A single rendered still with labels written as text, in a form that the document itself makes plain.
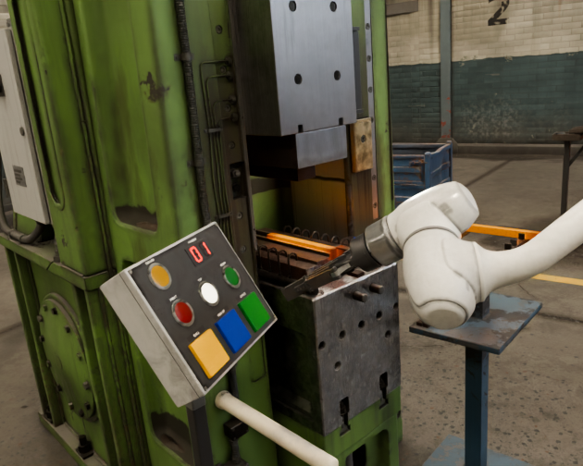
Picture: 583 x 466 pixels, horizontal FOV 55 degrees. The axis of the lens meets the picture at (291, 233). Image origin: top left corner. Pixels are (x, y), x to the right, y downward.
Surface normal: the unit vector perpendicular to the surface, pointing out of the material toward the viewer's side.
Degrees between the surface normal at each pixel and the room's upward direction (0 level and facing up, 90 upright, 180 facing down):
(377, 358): 90
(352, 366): 90
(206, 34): 90
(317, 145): 90
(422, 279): 55
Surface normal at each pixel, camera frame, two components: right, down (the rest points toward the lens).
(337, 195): -0.73, 0.25
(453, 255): -0.11, -0.71
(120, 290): -0.38, 0.29
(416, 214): -0.63, -0.55
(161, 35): 0.67, 0.15
